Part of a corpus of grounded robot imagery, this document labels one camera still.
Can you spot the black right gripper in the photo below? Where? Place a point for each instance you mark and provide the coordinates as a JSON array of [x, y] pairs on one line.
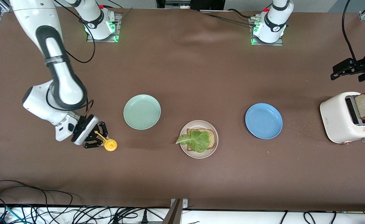
[[81, 125]]

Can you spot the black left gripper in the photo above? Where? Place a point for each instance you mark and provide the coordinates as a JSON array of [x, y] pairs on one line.
[[362, 66]]

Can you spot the yellow mustard squeeze bottle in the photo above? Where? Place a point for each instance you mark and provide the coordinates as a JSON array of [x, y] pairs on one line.
[[110, 145]]

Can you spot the green lettuce leaf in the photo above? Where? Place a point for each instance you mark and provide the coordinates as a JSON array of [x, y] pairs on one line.
[[198, 141]]

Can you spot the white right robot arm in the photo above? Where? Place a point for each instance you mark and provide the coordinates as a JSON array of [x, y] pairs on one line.
[[61, 77]]

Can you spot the pale green plate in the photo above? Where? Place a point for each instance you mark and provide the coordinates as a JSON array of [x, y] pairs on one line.
[[142, 112]]

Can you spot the blue plate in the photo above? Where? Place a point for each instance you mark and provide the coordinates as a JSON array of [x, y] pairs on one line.
[[263, 121]]

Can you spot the beige plate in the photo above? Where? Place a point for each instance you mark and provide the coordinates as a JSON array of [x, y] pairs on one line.
[[212, 150]]

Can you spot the white toaster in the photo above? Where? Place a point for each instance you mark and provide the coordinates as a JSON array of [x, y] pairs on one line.
[[338, 119]]

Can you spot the black power plug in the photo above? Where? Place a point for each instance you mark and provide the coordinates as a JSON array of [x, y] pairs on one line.
[[144, 217]]

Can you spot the black equipment box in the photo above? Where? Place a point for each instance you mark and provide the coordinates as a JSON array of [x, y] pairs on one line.
[[201, 3]]

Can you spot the grey metal arm base plate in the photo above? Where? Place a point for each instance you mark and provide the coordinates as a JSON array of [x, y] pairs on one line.
[[117, 29], [277, 44]]

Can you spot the grey metal bracket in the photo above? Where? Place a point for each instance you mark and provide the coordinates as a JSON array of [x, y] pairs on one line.
[[176, 211]]

